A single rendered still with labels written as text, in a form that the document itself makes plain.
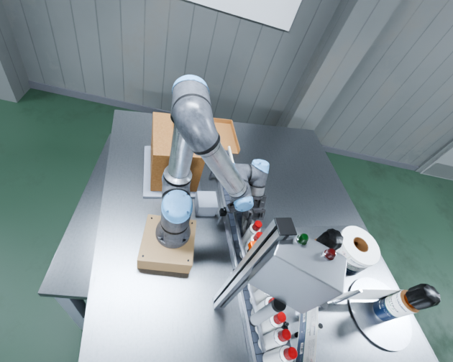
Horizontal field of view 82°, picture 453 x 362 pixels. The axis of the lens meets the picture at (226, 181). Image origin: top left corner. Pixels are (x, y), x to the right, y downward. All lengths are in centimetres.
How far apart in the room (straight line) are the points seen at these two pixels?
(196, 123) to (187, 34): 203
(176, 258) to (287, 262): 63
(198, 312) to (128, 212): 56
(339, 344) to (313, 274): 74
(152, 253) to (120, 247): 17
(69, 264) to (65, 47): 229
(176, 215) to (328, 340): 81
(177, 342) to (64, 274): 51
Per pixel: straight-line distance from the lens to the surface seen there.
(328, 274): 65
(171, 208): 99
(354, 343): 139
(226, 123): 191
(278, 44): 276
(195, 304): 119
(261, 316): 88
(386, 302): 143
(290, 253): 63
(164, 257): 114
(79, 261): 126
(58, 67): 328
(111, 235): 129
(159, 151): 120
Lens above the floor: 198
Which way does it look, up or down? 48 degrees down
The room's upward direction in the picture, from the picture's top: 23 degrees clockwise
